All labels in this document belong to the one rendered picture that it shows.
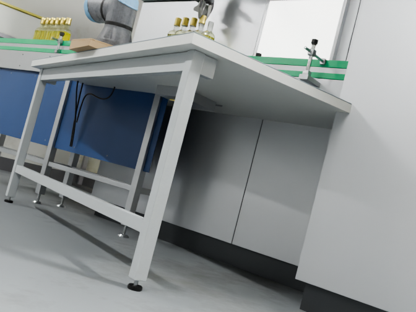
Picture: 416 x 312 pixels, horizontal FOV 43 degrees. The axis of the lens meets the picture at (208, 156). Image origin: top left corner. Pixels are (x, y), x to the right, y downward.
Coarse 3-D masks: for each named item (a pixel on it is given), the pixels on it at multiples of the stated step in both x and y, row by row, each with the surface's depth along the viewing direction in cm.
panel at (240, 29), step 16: (224, 0) 280; (240, 0) 273; (256, 0) 266; (272, 0) 260; (288, 0) 255; (224, 16) 277; (240, 16) 271; (256, 16) 264; (224, 32) 275; (240, 32) 269; (256, 32) 262; (336, 32) 235; (240, 48) 266; (256, 48) 260; (336, 48) 235
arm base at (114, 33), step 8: (112, 24) 213; (120, 24) 213; (104, 32) 213; (112, 32) 212; (120, 32) 213; (128, 32) 215; (104, 40) 212; (112, 40) 211; (120, 40) 212; (128, 40) 215
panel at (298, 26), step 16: (304, 0) 250; (320, 0) 244; (336, 0) 239; (272, 16) 259; (288, 16) 253; (304, 16) 248; (320, 16) 242; (336, 16) 237; (272, 32) 257; (288, 32) 251; (304, 32) 246; (320, 32) 241; (272, 48) 255; (288, 48) 249; (320, 48) 239
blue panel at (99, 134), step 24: (0, 72) 353; (24, 72) 335; (0, 96) 347; (24, 96) 330; (48, 96) 314; (72, 96) 300; (120, 96) 275; (144, 96) 264; (0, 120) 341; (24, 120) 324; (48, 120) 309; (72, 120) 296; (96, 120) 283; (120, 120) 272; (144, 120) 261; (72, 144) 291; (96, 144) 279; (120, 144) 268; (144, 168) 254
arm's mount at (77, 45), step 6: (72, 42) 220; (78, 42) 215; (84, 42) 208; (90, 42) 204; (96, 42) 205; (102, 42) 207; (72, 48) 219; (78, 48) 215; (84, 48) 212; (90, 48) 209; (96, 48) 206
